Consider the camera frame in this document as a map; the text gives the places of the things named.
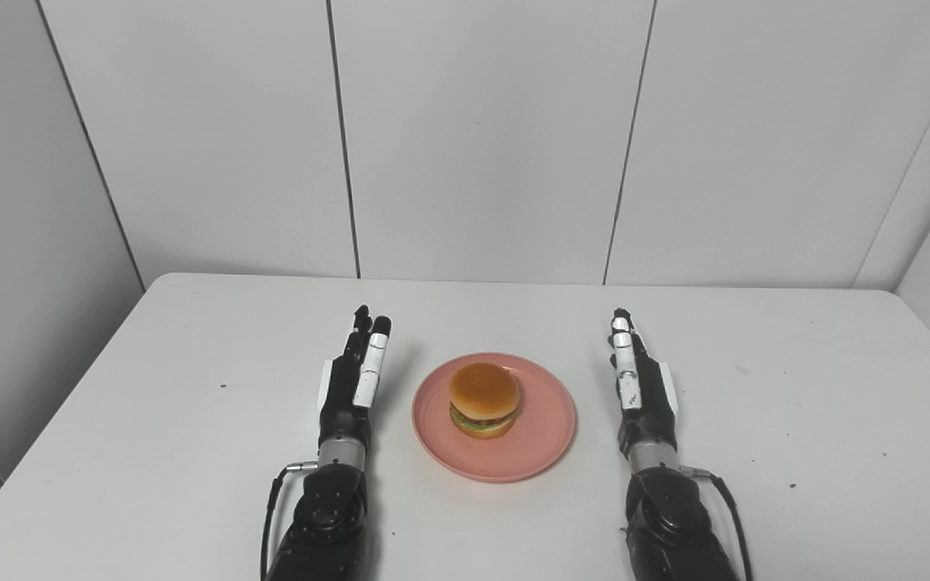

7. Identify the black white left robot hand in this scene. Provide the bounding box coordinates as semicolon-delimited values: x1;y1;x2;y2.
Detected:
316;304;393;454

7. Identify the toy hamburger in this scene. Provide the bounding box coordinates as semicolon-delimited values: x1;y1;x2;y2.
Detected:
448;362;522;440

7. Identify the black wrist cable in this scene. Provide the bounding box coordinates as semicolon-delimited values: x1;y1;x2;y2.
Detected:
259;460;321;581
678;465;755;581

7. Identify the pink round plate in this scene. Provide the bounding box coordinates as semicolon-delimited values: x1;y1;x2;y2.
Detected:
411;352;578;484

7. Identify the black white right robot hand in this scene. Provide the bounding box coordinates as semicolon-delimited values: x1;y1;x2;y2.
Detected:
607;307;681;458

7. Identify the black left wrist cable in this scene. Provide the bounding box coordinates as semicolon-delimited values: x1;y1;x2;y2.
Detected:
259;460;321;581

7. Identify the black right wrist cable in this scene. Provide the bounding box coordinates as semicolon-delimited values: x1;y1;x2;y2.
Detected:
678;465;755;581

